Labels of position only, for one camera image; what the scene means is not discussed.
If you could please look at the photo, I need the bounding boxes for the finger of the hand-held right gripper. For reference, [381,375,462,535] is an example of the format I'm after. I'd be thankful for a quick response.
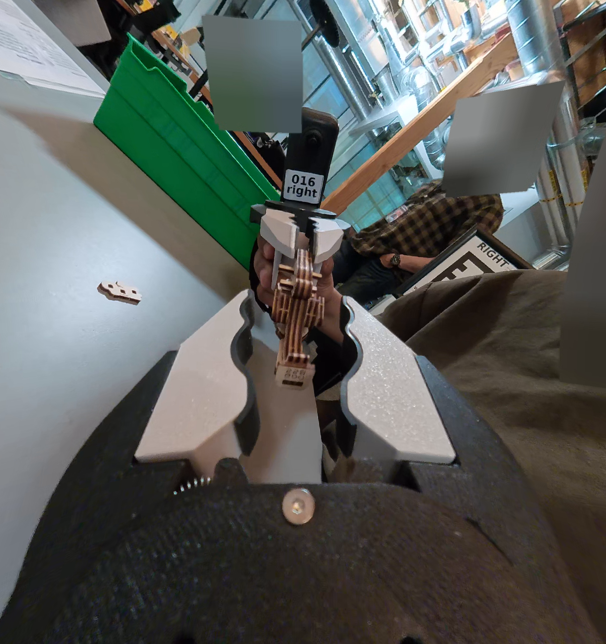
[307,221,346,264]
[259,208,300,263]

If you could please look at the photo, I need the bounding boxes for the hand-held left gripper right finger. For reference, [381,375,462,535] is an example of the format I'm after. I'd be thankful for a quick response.
[340,296,458,483]

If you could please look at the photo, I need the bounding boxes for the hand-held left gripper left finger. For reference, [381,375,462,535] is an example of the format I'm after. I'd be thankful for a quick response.
[133,289,262,485]

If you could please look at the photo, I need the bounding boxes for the layered wooden puzzle model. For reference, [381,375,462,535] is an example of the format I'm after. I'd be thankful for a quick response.
[272,249,326,390]

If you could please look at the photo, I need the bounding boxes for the small wooden puzzle piece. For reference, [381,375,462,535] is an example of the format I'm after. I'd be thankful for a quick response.
[98,280,143,306]

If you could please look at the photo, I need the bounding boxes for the person's right hand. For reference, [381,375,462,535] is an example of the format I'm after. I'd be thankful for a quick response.
[254,239,279,304]

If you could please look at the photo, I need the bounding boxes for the person's olive clothing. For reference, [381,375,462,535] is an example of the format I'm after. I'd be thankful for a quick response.
[376,269,606,644]

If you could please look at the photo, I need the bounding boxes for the wooden beam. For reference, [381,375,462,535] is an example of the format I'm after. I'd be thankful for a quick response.
[322,31,520,217]

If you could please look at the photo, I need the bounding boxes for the black pole with round head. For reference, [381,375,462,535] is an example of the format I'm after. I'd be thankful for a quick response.
[303,0,344,49]

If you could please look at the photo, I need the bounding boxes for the green plastic bin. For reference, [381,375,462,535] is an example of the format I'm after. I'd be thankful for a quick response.
[93,33,284,271]

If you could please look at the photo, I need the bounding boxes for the black framed marker board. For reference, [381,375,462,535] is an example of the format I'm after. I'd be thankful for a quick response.
[400,224,537,299]

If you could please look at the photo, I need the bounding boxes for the silver ventilation ducts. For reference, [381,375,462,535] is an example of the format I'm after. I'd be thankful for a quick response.
[303,0,565,172]

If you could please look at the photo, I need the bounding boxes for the clear sleeved paper sheet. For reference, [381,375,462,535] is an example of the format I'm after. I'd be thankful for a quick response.
[0,0,107,97]

